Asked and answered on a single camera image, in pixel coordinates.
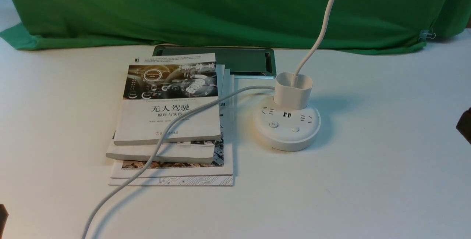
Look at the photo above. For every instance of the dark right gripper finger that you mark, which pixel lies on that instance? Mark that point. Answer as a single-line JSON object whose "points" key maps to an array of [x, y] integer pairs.
{"points": [[464, 125]]}

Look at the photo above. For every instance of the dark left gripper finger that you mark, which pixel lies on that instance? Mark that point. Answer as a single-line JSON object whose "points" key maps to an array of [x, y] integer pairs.
{"points": [[3, 219]]}

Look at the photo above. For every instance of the white desk lamp with sockets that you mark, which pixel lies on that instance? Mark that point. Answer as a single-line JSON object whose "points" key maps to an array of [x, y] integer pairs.
{"points": [[287, 121]]}

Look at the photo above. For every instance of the metal binder clip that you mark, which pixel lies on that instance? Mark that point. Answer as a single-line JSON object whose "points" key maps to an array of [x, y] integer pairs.
{"points": [[427, 34]]}

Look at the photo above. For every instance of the green backdrop cloth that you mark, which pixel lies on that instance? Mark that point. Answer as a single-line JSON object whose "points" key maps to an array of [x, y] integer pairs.
{"points": [[355, 26]]}

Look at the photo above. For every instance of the top book with car cover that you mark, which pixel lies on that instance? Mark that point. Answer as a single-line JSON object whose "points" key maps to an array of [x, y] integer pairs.
{"points": [[160, 90]]}

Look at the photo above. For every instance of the bottom book with circuit pattern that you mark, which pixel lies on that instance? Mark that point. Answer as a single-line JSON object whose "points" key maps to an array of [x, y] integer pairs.
{"points": [[176, 181]]}

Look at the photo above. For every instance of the metal desk cable hatch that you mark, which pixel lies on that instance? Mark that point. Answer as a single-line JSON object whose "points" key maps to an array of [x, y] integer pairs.
{"points": [[243, 62]]}

